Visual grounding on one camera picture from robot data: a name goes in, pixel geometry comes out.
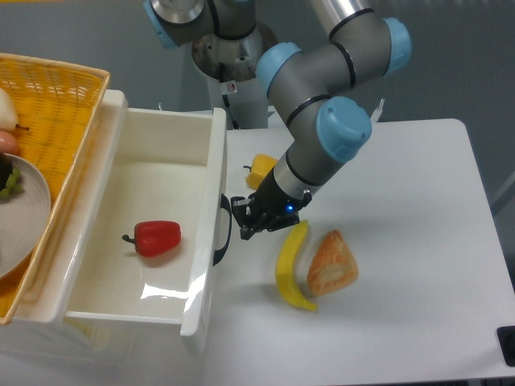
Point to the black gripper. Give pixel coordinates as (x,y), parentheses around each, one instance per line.
(269,208)

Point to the white top drawer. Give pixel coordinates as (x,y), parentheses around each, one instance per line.
(167,166)

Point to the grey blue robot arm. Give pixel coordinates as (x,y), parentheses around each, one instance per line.
(307,90)

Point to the white drawer cabinet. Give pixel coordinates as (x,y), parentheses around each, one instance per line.
(40,325)

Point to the yellow bell pepper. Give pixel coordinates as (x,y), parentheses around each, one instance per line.
(261,165)

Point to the yellow banana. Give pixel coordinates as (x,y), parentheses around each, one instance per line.
(285,269)

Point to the brown bread pastry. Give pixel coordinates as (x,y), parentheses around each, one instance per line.
(333,267)

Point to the red bell pepper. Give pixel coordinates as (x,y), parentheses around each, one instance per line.
(154,238)

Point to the yellow woven basket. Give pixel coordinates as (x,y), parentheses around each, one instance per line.
(58,101)

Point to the grey plate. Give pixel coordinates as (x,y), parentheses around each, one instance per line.
(24,216)

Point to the green grapes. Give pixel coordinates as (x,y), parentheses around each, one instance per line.
(10,183)

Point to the pink peach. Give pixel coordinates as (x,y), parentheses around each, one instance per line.
(8,143)

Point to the white pear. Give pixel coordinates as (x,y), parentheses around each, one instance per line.
(8,115)

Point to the black corner device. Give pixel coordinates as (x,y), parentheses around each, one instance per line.
(506,338)

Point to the black top drawer handle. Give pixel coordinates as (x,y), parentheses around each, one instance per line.
(225,231)

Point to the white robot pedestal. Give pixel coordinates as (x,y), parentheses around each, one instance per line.
(229,67)

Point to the white table mounting bracket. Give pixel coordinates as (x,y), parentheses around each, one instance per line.
(377,112)

